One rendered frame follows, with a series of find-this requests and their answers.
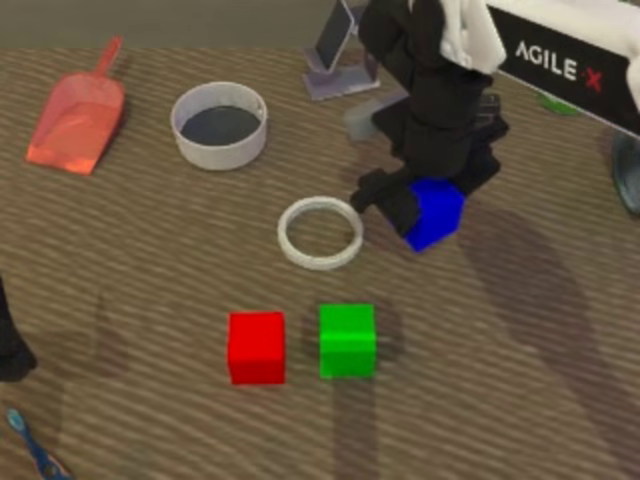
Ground blue cube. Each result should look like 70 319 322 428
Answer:
402 177 466 254

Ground green cube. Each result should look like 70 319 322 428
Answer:
318 302 377 380

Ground red cube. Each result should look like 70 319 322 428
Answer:
227 311 287 386

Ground green object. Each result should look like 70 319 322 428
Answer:
536 89 582 117

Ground dark round object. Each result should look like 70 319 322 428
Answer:
611 133 640 217

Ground white round bowl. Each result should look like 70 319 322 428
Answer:
170 81 268 172

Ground red plastic scoop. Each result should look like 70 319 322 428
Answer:
24 34 127 177

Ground blue toothbrush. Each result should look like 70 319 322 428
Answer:
4 405 76 480

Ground white ring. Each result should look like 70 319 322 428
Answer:
277 195 365 272

